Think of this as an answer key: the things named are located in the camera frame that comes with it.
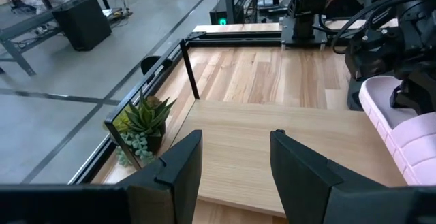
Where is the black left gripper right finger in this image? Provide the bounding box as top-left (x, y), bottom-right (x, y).
top-left (270, 129), bottom-right (386, 224)

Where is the black computer with green light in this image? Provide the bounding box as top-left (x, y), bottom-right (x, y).
top-left (208, 0), bottom-right (236, 26)

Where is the pink slide sandal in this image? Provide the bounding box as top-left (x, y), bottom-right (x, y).
top-left (358, 75), bottom-right (436, 187)

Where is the grey frame table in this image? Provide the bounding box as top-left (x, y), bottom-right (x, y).
top-left (0, 0), bottom-right (84, 77)

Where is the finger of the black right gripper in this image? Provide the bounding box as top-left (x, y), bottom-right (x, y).
top-left (389, 69), bottom-right (436, 116)
top-left (347, 76), bottom-right (364, 112)

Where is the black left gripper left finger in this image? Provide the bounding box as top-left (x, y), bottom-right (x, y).
top-left (117, 129), bottom-right (204, 224)

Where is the black box on floor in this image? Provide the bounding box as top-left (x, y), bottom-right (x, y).
top-left (50, 0), bottom-right (113, 52)

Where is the potted succulent plant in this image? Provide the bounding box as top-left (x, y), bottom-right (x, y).
top-left (104, 91), bottom-right (178, 169)

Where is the black aluminium rig frame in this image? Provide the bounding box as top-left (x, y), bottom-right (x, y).
top-left (67, 29), bottom-right (284, 186)

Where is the wooden shelf with black frame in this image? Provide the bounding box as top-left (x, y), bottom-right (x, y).
top-left (104, 38), bottom-right (408, 218)

